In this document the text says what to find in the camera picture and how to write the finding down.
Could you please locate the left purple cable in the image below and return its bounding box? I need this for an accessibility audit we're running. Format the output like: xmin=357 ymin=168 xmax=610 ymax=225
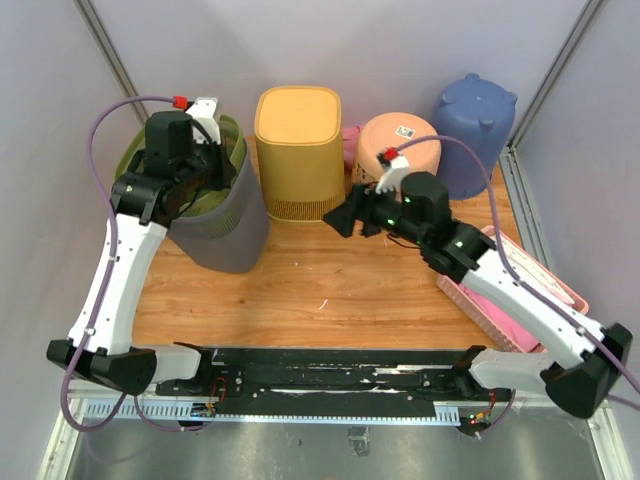
xmin=59 ymin=93 xmax=191 ymax=434

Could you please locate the peach cartoon plastic bucket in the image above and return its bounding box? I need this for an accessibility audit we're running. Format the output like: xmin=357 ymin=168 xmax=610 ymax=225
xmin=351 ymin=111 xmax=443 ymax=189

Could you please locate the aluminium frame post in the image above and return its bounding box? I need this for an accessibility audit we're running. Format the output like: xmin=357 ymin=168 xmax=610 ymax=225
xmin=508 ymin=0 xmax=608 ymax=152
xmin=73 ymin=0 xmax=139 ymax=97

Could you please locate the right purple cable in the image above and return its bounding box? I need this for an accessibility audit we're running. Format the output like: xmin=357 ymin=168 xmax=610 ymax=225
xmin=382 ymin=134 xmax=640 ymax=431

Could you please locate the left aluminium frame post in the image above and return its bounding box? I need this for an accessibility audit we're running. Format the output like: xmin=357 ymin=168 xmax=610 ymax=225
xmin=73 ymin=0 xmax=139 ymax=97

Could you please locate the purple cable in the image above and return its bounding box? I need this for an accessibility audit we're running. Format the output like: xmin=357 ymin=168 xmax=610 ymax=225
xmin=59 ymin=93 xmax=191 ymax=434
xmin=382 ymin=134 xmax=640 ymax=431

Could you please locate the pink towel in basket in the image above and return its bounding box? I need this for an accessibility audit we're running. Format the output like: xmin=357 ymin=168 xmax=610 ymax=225
xmin=466 ymin=289 xmax=539 ymax=352

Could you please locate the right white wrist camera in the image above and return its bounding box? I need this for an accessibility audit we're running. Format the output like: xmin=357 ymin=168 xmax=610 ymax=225
xmin=375 ymin=155 xmax=410 ymax=194

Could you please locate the large blue plastic bucket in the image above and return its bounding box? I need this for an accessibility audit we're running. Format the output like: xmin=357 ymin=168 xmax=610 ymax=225
xmin=429 ymin=73 xmax=518 ymax=200

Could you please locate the white slotted cable duct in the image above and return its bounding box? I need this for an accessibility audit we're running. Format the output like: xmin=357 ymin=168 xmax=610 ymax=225
xmin=84 ymin=399 xmax=461 ymax=427

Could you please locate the pink perforated basket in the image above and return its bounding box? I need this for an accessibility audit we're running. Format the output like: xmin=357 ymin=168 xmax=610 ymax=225
xmin=436 ymin=233 xmax=589 ymax=353

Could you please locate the folded pink shirt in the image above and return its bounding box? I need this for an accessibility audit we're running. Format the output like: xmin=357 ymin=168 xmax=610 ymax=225
xmin=342 ymin=125 xmax=362 ymax=171

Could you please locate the white cloth in basket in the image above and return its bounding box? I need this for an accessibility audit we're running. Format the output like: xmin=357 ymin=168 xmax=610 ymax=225
xmin=502 ymin=236 xmax=574 ymax=306

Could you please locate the green mesh waste bin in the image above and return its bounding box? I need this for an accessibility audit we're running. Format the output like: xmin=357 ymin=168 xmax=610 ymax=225
xmin=114 ymin=114 xmax=248 ymax=217

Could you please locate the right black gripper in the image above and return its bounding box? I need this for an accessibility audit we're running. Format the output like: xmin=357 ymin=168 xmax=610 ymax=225
xmin=322 ymin=177 xmax=427 ymax=247

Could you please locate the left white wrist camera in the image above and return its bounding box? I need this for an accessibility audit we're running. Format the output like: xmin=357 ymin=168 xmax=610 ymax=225
xmin=186 ymin=97 xmax=221 ymax=145

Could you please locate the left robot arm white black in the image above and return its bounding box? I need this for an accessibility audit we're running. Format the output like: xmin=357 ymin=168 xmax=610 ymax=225
xmin=46 ymin=101 xmax=237 ymax=396

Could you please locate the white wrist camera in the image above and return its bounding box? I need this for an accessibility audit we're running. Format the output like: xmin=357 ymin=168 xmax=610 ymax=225
xmin=186 ymin=97 xmax=221 ymax=145
xmin=375 ymin=155 xmax=410 ymax=194

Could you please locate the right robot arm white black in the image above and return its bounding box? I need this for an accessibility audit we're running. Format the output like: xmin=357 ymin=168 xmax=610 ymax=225
xmin=323 ymin=172 xmax=633 ymax=419

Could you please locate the yellow slatted waste bin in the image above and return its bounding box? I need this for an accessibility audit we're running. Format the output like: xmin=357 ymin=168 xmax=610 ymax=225
xmin=254 ymin=85 xmax=345 ymax=224

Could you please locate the grey mesh waste bin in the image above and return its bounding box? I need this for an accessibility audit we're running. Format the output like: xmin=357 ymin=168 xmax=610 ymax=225
xmin=168 ymin=154 xmax=270 ymax=274

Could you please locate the right aluminium frame post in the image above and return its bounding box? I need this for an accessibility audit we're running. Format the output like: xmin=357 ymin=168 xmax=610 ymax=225
xmin=508 ymin=0 xmax=608 ymax=152

